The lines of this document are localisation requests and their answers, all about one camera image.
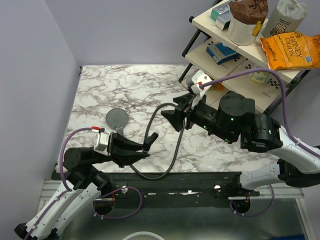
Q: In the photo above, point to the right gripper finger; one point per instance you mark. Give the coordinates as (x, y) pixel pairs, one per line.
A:
(184, 101)
(175, 117)

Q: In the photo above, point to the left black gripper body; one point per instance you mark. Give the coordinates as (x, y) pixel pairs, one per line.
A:
(112, 148)

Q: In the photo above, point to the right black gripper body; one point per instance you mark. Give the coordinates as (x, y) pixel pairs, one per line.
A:
(201, 116)

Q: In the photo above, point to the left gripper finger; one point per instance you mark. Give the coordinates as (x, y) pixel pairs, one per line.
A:
(129, 159)
(123, 144)

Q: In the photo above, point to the grey shower head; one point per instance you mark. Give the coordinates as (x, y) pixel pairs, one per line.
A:
(117, 119)

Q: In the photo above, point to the black T-shaped fitting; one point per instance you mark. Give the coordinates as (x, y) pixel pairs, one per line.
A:
(149, 140)

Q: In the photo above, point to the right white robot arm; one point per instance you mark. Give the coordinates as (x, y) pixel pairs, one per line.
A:
(236, 119)

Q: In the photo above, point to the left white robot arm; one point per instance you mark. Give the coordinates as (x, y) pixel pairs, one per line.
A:
(82, 183)

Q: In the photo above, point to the orange snack bag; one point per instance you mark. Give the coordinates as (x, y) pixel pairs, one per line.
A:
(217, 87)

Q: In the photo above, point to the blue box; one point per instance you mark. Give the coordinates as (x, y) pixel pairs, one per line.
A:
(220, 53)

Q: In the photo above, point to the white round rim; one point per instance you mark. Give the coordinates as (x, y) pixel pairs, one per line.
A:
(143, 233)

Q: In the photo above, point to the silver small box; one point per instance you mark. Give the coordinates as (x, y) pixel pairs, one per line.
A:
(223, 21)

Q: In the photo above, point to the teal small box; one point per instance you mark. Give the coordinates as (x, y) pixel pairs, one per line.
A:
(219, 10)

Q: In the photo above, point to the white cup brown lid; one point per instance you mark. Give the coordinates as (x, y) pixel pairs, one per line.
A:
(244, 16)

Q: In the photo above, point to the yellow clip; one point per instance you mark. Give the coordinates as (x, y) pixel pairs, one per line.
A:
(257, 28)

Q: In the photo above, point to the orange honey dijon bag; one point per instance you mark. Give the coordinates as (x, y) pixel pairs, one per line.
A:
(292, 51)

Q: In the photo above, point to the grey cylindrical canister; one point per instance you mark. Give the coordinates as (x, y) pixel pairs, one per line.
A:
(285, 17)

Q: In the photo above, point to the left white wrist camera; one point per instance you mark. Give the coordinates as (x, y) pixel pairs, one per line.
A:
(102, 140)

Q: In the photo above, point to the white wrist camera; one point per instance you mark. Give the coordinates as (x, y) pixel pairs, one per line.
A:
(102, 140)
(194, 81)

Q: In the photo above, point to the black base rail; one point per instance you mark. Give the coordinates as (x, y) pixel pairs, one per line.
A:
(175, 190)

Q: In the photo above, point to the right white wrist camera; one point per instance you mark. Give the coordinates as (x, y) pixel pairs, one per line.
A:
(194, 81)

